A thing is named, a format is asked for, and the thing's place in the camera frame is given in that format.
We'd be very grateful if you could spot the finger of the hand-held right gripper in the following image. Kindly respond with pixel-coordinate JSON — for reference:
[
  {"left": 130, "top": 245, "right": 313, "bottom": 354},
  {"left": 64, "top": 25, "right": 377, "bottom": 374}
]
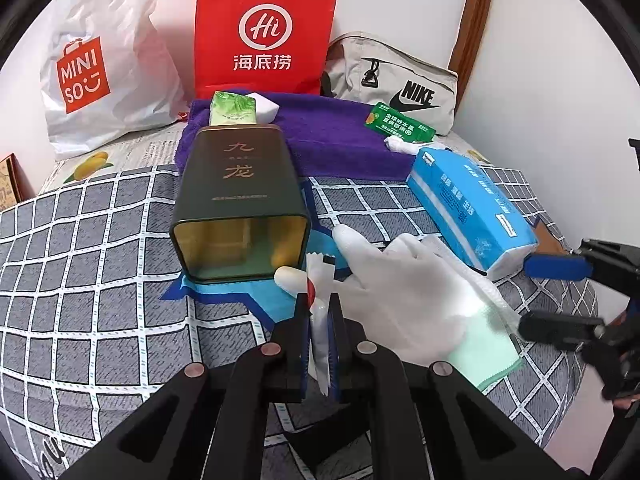
[
  {"left": 517, "top": 311, "right": 610, "bottom": 352},
  {"left": 524, "top": 240, "right": 621, "bottom": 282}
]

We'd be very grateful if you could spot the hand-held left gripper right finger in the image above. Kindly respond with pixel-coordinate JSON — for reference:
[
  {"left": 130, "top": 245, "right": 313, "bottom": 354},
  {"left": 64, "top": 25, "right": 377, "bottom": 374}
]
[{"left": 327, "top": 292, "right": 581, "bottom": 480}]

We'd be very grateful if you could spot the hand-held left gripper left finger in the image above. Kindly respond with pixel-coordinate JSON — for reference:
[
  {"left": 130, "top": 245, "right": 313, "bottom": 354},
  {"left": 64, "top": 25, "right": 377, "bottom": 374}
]
[{"left": 60, "top": 292, "right": 313, "bottom": 480}]

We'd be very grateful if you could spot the white packet with red print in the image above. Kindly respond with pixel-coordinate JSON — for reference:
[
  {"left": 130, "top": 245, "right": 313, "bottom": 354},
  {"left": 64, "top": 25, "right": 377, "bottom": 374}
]
[{"left": 305, "top": 252, "right": 341, "bottom": 396}]

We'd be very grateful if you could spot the light green cloth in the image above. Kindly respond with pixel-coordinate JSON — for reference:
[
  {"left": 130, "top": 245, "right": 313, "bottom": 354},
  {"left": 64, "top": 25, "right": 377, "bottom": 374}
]
[{"left": 445, "top": 310, "right": 526, "bottom": 391}]

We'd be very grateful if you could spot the white cotton glove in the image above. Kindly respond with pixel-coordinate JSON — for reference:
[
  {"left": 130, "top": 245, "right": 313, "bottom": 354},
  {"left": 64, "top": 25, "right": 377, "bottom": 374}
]
[{"left": 274, "top": 224, "right": 481, "bottom": 368}]

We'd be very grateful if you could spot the blue tissue pack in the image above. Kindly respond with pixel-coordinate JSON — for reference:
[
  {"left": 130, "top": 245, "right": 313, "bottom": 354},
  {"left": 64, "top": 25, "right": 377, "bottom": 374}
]
[{"left": 406, "top": 147, "right": 540, "bottom": 282}]

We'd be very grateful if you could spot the dark green tin box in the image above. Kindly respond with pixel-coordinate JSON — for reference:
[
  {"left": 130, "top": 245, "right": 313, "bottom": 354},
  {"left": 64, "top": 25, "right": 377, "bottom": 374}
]
[{"left": 169, "top": 125, "right": 313, "bottom": 283}]

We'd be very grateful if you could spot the green sachet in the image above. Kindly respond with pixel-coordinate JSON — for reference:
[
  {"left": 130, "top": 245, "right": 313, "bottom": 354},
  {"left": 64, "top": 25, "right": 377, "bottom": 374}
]
[{"left": 364, "top": 101, "right": 437, "bottom": 143}]

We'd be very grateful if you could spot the white sponge block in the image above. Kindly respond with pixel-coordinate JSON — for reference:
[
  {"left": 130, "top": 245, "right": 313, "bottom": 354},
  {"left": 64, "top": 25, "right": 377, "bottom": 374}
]
[{"left": 252, "top": 92, "right": 281, "bottom": 125}]

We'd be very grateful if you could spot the green tea packet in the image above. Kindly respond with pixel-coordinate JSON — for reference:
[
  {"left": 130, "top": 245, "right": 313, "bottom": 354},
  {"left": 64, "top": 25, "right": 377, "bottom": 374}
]
[{"left": 207, "top": 91, "right": 258, "bottom": 127}]

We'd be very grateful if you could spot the small white crumpled cloth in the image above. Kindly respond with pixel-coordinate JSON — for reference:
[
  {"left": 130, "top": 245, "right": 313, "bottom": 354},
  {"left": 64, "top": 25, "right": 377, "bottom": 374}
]
[{"left": 382, "top": 135, "right": 426, "bottom": 157}]

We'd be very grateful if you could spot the purple towel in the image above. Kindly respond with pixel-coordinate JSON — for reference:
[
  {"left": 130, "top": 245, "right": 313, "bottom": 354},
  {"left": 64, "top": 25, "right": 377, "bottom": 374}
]
[{"left": 175, "top": 95, "right": 426, "bottom": 181}]

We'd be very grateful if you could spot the grey checkered blanket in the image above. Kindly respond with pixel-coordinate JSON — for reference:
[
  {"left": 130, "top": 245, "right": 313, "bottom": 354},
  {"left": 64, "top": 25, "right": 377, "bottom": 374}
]
[{"left": 0, "top": 162, "right": 601, "bottom": 480}]

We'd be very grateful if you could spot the grey sling bag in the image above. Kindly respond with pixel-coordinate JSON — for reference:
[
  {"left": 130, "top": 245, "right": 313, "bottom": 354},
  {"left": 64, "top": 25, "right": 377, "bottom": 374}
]
[{"left": 320, "top": 32, "right": 460, "bottom": 137}]

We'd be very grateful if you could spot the red paper bag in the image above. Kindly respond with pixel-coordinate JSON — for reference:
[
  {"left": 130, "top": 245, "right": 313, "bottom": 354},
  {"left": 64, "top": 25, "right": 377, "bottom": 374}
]
[{"left": 192, "top": 0, "right": 342, "bottom": 101}]

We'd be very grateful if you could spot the white plastic shopping bag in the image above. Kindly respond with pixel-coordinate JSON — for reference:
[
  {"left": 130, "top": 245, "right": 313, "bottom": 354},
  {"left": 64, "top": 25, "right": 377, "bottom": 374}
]
[{"left": 40, "top": 0, "right": 188, "bottom": 153}]

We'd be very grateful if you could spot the brown patterned box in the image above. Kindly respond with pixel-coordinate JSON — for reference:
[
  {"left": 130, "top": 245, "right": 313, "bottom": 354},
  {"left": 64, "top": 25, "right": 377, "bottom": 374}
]
[{"left": 0, "top": 152, "right": 23, "bottom": 213}]

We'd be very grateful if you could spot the brown wooden door frame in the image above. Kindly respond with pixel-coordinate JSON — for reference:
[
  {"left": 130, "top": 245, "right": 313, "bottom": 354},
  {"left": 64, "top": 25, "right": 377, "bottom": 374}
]
[{"left": 447, "top": 0, "right": 496, "bottom": 106}]

